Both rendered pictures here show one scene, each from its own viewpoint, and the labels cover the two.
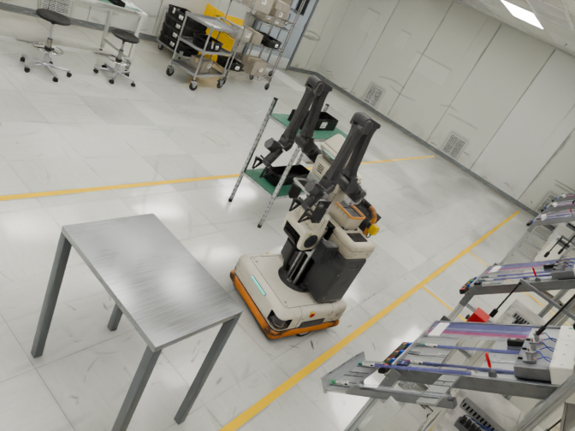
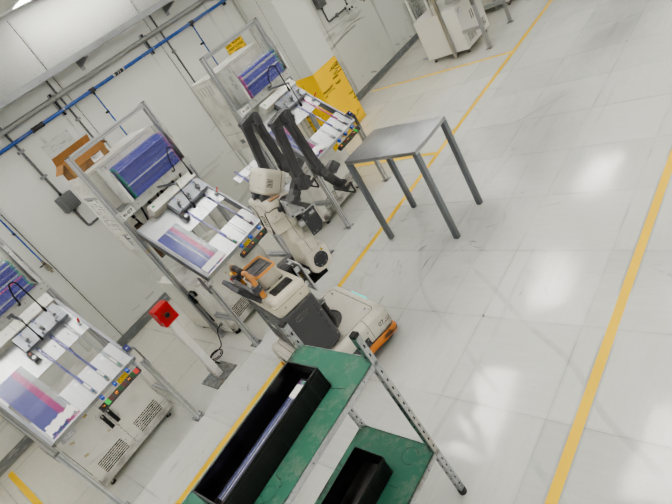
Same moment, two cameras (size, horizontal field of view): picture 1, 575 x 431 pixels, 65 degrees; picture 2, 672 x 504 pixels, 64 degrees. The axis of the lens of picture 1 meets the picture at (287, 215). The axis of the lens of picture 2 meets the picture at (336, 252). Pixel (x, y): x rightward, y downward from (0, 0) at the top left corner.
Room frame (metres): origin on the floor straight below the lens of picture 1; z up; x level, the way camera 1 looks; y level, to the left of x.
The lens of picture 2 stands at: (5.24, 1.40, 2.29)
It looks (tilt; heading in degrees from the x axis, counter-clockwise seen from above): 28 degrees down; 207
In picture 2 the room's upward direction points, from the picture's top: 33 degrees counter-clockwise
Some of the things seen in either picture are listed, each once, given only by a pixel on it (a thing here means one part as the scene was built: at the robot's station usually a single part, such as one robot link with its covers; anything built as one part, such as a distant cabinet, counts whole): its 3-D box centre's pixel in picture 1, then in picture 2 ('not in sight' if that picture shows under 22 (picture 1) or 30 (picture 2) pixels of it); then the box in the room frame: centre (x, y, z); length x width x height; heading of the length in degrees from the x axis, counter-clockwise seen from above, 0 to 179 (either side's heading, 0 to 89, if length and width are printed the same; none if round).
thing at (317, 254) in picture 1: (308, 241); (306, 263); (2.58, -0.20, 0.68); 0.28 x 0.27 x 0.25; 48
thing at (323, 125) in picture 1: (314, 120); (265, 435); (4.16, 0.19, 1.01); 0.57 x 0.17 x 0.11; 153
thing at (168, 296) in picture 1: (129, 333); (414, 181); (1.49, 0.39, 0.40); 0.70 x 0.45 x 0.80; 61
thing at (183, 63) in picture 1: (205, 51); not in sight; (6.81, 2.25, 0.50); 0.90 x 0.54 x 1.00; 167
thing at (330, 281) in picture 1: (323, 245); (289, 302); (2.81, -0.33, 0.59); 0.55 x 0.34 x 0.83; 48
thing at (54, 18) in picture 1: (51, 45); not in sight; (4.52, 3.09, 0.31); 0.52 x 0.49 x 0.62; 153
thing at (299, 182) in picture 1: (311, 196); (299, 215); (2.53, -0.07, 0.99); 0.28 x 0.16 x 0.22; 48
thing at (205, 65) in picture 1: (200, 63); not in sight; (6.80, 2.25, 0.30); 0.30 x 0.23 x 0.18; 171
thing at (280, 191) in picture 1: (294, 162); (323, 500); (4.15, 0.17, 0.55); 0.91 x 0.46 x 1.10; 153
